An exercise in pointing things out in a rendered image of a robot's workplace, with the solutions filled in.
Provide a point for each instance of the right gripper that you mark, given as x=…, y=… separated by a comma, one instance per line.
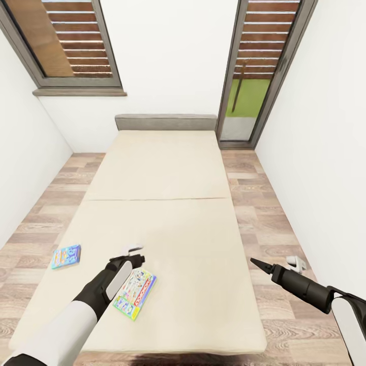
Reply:
x=290, y=280

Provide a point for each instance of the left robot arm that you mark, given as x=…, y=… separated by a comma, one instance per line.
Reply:
x=60, y=342

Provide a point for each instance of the bed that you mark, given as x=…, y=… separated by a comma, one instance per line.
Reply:
x=163, y=183

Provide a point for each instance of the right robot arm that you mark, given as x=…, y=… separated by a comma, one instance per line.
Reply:
x=349, y=310

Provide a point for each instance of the board game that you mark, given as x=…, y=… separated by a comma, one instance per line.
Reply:
x=135, y=293
x=66, y=256

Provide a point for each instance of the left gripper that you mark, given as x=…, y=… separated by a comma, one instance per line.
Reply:
x=136, y=261

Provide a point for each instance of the door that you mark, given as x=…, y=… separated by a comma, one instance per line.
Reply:
x=265, y=39

